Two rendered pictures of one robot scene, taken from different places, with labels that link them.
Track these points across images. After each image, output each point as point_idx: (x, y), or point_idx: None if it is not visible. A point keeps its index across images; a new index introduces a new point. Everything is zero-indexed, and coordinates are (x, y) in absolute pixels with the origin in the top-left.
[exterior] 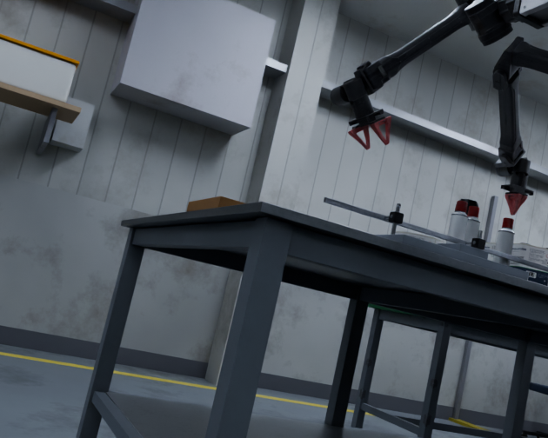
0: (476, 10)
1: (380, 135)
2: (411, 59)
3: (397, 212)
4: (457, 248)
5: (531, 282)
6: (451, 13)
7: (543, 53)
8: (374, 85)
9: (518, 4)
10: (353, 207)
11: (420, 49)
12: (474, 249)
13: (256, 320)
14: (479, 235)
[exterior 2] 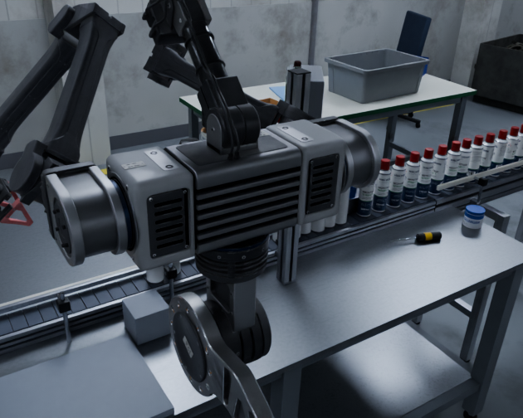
0: (18, 193)
1: (16, 223)
2: (21, 123)
3: (61, 304)
4: (134, 321)
5: (178, 415)
6: (51, 48)
7: (188, 74)
8: None
9: (51, 229)
10: (13, 307)
11: (26, 110)
12: (152, 315)
13: None
14: (169, 266)
